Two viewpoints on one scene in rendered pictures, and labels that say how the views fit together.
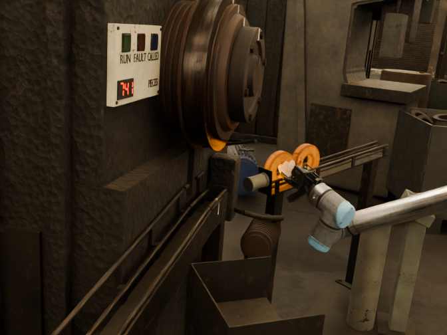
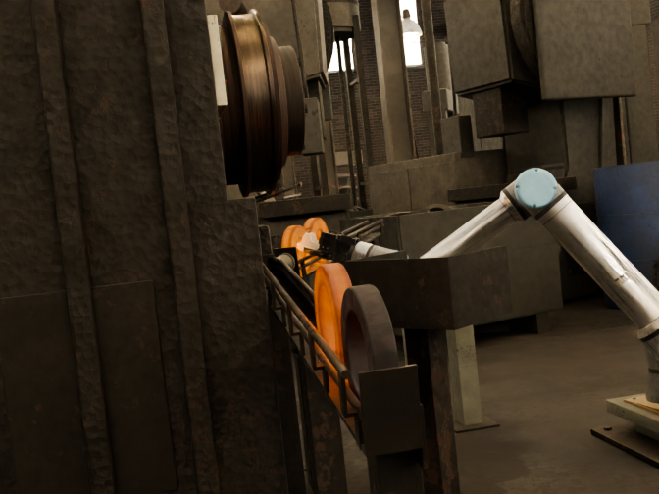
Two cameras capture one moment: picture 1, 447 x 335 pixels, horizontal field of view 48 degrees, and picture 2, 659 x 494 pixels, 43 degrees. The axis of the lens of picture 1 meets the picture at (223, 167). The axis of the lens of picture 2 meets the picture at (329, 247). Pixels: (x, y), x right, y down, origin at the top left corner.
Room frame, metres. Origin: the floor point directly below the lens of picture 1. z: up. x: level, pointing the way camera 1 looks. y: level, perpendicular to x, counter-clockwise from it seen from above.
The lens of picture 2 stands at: (-0.49, 0.82, 0.84)
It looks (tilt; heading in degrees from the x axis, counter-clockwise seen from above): 3 degrees down; 335
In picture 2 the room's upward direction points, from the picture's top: 6 degrees counter-clockwise
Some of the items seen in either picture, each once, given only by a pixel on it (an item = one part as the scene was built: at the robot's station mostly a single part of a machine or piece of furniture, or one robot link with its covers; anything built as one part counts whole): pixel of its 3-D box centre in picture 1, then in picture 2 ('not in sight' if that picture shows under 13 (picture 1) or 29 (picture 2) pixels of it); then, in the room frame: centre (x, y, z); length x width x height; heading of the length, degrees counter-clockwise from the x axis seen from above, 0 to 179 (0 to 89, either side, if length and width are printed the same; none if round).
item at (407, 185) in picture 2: not in sight; (438, 228); (5.08, -2.74, 0.55); 1.10 x 0.53 x 1.10; 6
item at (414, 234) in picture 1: (408, 265); (460, 338); (2.03, -0.84, 0.31); 0.24 x 0.16 x 0.62; 166
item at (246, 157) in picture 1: (236, 169); not in sight; (3.83, -0.10, 0.17); 0.57 x 0.31 x 0.34; 6
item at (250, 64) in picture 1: (248, 76); (287, 101); (1.53, -0.05, 1.11); 0.28 x 0.06 x 0.28; 166
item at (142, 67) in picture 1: (136, 62); (214, 71); (1.25, 0.23, 1.15); 0.26 x 0.02 x 0.18; 166
